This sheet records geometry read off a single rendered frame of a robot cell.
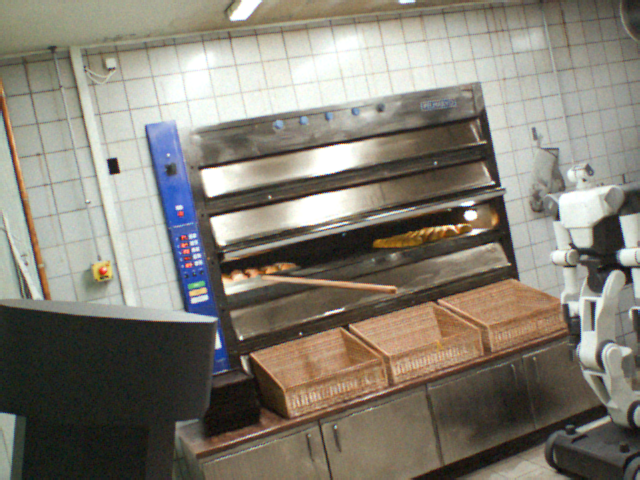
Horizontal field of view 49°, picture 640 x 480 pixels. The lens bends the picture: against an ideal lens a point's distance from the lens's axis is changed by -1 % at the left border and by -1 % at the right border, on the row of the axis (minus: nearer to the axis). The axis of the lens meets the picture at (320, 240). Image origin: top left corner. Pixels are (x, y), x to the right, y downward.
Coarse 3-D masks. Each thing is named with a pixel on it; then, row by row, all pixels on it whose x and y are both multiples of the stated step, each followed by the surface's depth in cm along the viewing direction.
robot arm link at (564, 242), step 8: (560, 224) 348; (560, 232) 349; (568, 232) 348; (560, 240) 350; (568, 240) 348; (560, 248) 351; (568, 248) 348; (552, 256) 354; (568, 256) 344; (576, 256) 346
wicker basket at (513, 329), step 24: (480, 288) 436; (504, 288) 441; (528, 288) 430; (456, 312) 409; (480, 312) 431; (504, 312) 437; (528, 312) 393; (552, 312) 399; (480, 336) 391; (504, 336) 387; (528, 336) 393
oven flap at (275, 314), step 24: (408, 264) 426; (432, 264) 430; (456, 264) 435; (480, 264) 440; (504, 264) 442; (312, 288) 404; (336, 288) 408; (408, 288) 420; (432, 288) 426; (240, 312) 387; (264, 312) 391; (288, 312) 395; (312, 312) 398; (336, 312) 400; (240, 336) 382
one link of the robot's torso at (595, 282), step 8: (608, 256) 326; (616, 256) 327; (584, 264) 333; (592, 264) 328; (600, 264) 324; (592, 272) 330; (592, 280) 331; (600, 280) 326; (632, 280) 333; (592, 288) 332; (600, 288) 327
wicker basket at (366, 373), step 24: (312, 336) 396; (336, 336) 400; (264, 360) 384; (288, 360) 388; (312, 360) 392; (336, 360) 397; (360, 360) 386; (264, 384) 371; (288, 384) 385; (312, 384) 389; (336, 384) 351; (360, 384) 373; (384, 384) 361; (288, 408) 341; (312, 408) 346
